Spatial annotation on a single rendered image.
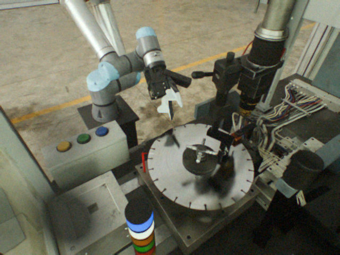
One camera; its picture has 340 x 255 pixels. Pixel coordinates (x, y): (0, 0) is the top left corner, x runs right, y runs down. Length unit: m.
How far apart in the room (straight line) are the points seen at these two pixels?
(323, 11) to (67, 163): 0.81
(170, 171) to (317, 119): 0.93
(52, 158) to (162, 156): 0.38
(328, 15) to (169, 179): 0.53
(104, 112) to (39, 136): 1.33
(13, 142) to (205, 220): 0.54
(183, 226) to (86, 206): 0.28
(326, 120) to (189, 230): 0.97
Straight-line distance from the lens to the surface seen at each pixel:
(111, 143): 0.85
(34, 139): 2.38
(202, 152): 0.66
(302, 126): 1.29
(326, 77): 0.61
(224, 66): 0.55
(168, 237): 0.79
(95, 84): 1.05
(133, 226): 0.38
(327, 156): 0.72
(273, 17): 0.57
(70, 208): 0.72
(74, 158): 0.83
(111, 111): 1.13
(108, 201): 0.70
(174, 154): 0.71
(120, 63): 0.88
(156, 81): 0.78
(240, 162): 0.73
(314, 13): 0.58
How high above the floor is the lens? 1.50
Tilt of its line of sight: 43 degrees down
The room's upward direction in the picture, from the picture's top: 1 degrees clockwise
